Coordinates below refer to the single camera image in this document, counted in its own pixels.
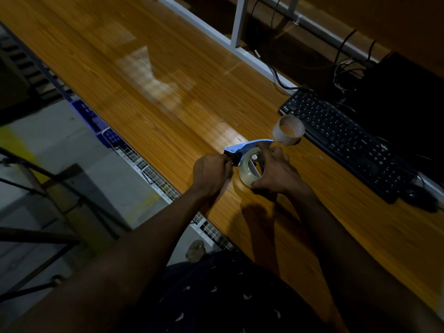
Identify black metal chair frame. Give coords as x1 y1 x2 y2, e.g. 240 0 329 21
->
0 146 133 304

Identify clear tape roll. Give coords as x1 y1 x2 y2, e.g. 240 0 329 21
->
238 147 267 188

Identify black computer mouse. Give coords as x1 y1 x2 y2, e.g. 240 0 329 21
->
402 185 440 214

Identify bundle of black cables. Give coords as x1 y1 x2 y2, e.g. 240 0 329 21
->
331 28 379 96

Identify person's sandal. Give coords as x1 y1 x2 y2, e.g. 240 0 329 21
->
185 239 207 263

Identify dark slatted pallet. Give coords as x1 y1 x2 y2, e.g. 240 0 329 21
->
0 26 75 127

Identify black keyboard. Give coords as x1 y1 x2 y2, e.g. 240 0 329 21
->
278 88 419 204

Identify dark patterned trousers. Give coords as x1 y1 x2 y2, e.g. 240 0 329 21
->
137 250 332 333

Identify blue plastic crate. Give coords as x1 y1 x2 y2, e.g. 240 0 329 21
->
70 98 123 149

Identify blue tape dispenser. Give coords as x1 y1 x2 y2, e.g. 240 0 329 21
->
223 139 275 167

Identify person's left forearm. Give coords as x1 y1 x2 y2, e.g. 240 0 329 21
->
7 185 223 333

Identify black cable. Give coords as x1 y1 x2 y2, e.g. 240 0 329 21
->
250 0 309 92

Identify person's right forearm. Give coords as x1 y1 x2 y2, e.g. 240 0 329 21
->
277 183 444 333

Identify person's right hand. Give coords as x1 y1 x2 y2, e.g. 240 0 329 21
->
251 142 306 195

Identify black monitor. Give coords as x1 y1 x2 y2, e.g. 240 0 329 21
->
342 51 444 186

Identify person's left hand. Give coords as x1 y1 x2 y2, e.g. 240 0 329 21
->
192 153 234 199

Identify empty cardboard tape core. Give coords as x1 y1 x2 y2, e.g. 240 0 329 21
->
272 115 306 147

